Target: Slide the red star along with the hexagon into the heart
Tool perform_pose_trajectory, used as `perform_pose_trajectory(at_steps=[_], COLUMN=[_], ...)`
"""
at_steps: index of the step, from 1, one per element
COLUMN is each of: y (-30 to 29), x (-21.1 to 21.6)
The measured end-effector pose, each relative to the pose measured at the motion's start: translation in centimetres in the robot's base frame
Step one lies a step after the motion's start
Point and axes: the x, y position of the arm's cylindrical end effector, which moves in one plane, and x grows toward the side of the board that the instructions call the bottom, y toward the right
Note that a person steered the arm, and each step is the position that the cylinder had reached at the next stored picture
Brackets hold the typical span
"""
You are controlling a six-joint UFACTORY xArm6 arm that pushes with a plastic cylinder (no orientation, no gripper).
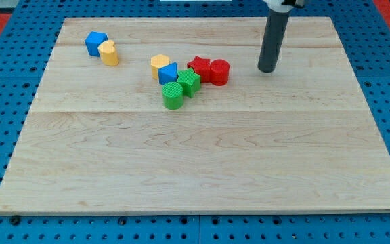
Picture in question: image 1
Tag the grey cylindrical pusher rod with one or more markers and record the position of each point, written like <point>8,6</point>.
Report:
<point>272,40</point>

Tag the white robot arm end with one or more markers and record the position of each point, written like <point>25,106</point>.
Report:
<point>283,6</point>

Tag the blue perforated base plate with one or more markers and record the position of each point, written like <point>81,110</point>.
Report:
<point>25,47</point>

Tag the red star block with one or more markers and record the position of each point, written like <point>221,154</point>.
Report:
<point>201,66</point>

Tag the blue cube block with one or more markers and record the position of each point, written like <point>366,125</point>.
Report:
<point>93,41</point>

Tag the red cylinder block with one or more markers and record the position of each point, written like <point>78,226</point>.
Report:
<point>219,72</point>

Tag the yellow heart block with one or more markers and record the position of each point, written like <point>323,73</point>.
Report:
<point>108,53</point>

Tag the green cylinder block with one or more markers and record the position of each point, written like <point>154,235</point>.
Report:
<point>172,94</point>

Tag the green star block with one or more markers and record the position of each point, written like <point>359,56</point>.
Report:
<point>190,81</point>

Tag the blue triangle block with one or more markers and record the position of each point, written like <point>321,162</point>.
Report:
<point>167,73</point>

